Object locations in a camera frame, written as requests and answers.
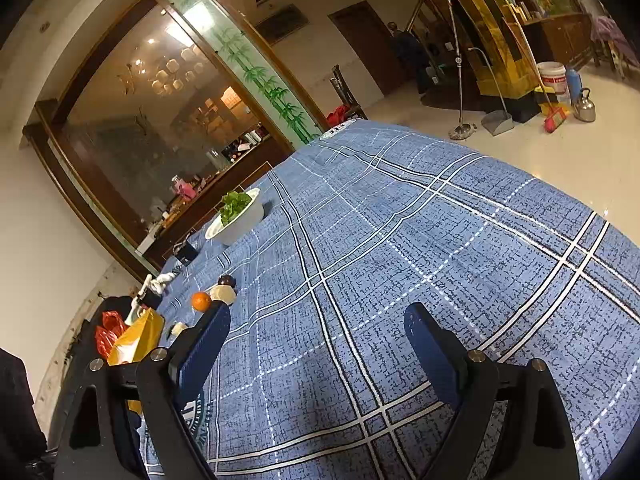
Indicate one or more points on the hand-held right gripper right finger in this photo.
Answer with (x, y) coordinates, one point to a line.
(432, 355)

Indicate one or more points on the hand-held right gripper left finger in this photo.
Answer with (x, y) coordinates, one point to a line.
(200, 355)

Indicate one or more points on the small peeled sugarcane piece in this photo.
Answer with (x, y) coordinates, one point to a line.
(179, 329)

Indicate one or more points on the orange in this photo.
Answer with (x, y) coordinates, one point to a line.
(201, 301)

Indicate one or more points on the yellow cardboard box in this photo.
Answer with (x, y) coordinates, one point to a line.
(135, 340)

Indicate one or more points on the dark purple plum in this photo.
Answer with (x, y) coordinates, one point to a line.
(226, 279)

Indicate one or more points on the black device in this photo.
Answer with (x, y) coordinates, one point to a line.
(150, 300)

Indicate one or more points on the white glove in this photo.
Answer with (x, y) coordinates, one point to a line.
(134, 312)

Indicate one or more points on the white crumpled tissue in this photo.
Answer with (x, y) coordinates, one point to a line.
(161, 282)

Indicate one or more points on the red plastic bag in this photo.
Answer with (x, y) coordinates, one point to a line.
(110, 332)

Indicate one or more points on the black power box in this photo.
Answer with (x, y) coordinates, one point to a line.
(186, 252)

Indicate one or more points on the blue plaid tablecloth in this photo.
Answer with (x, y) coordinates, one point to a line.
(400, 235)

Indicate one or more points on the white bowl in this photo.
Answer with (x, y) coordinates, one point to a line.
(237, 230)

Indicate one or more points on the green lettuce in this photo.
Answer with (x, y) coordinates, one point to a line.
(235, 207)

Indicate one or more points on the pink bottle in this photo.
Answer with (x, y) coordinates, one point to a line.
(184, 190)

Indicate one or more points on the wooden counter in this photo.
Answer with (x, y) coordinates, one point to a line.
(225, 180)

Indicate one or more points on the dark cloth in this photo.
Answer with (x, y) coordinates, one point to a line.
(15, 410)

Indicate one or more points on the grey dustpan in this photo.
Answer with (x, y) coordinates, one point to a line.
(495, 120)

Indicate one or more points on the red cloth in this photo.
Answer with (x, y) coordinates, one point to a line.
(340, 114)

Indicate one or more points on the red broom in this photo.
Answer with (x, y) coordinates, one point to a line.
(554, 119)

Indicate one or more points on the wooden chair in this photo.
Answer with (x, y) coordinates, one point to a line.
(345, 92)

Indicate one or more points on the metal kettle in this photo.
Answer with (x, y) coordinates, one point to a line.
(584, 107)

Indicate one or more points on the mop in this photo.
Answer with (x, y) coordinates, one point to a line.
(457, 60)

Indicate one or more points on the bamboo painted glass panel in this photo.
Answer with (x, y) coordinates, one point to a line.
(250, 60)

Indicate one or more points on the white bucket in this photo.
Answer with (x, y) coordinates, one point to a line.
(552, 77)

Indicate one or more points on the blue bottle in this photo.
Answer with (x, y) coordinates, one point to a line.
(573, 82)

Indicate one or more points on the wooden door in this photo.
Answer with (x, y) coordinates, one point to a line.
(370, 45)

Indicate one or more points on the wooden cabinet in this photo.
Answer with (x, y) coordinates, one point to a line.
(565, 35)

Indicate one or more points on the pink cloth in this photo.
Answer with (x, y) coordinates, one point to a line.
(607, 35)

